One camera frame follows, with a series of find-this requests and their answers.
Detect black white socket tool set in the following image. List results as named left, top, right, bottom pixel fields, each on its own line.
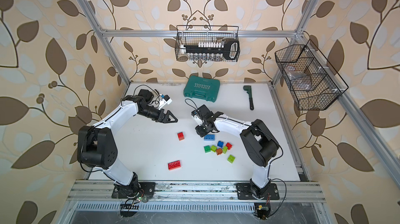
left=176, top=39, right=240, bottom=62

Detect black wire basket centre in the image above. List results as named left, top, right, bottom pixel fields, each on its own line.
left=175, top=24, right=240, bottom=62

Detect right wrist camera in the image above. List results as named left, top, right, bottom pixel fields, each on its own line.
left=191, top=111, right=203, bottom=126

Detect aluminium frame top bar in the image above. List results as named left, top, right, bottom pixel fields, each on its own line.
left=99, top=29, right=301, bottom=39

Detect green square lego brick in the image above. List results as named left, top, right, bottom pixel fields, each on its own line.
left=204, top=146, right=211, bottom=153

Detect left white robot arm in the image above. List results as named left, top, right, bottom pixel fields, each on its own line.
left=77, top=89, right=178, bottom=187

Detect small circuit board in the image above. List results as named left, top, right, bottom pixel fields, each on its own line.
left=120, top=197, right=147, bottom=218
left=254, top=203, right=271, bottom=220

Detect green black wrench tool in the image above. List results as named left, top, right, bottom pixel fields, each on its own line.
left=243, top=85, right=254, bottom=111

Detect red long lego brick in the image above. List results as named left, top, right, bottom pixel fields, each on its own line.
left=168, top=160, right=181, bottom=170

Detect black wire basket right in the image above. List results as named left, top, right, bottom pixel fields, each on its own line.
left=275, top=40, right=349, bottom=111

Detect blue long lego brick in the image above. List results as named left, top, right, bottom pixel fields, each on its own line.
left=204, top=134, right=215, bottom=141

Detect lime green small lego brick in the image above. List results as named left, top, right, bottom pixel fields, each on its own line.
left=227, top=155, right=235, bottom=164

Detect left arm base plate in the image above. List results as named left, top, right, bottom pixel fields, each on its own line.
left=111, top=182, right=156, bottom=199

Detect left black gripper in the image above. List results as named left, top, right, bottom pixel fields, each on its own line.
left=139, top=106, right=178, bottom=125

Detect small circuit board left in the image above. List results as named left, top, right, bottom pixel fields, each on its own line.
left=120, top=197, right=147, bottom=218

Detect green plastic tool case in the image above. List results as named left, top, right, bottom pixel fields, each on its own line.
left=183, top=76, right=220, bottom=102

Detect plastic bag in basket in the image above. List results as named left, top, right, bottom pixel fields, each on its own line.
left=285, top=66, right=313, bottom=91

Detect black wire basket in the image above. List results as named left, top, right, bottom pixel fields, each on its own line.
left=275, top=40, right=349, bottom=111
left=175, top=24, right=240, bottom=62

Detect small circuit board right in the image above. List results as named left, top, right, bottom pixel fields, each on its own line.
left=254, top=203, right=271, bottom=220

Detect aluminium front rail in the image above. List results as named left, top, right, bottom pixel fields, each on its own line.
left=67, top=180, right=326, bottom=203

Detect brown lego brick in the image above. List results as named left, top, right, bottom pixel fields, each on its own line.
left=216, top=148, right=223, bottom=155

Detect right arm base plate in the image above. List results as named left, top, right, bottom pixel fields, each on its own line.
left=235, top=182, right=280, bottom=201

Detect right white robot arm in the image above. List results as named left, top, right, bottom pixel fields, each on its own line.
left=191, top=105, right=281, bottom=193

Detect red small lego brick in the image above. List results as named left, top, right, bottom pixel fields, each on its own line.
left=177, top=132, right=184, bottom=141

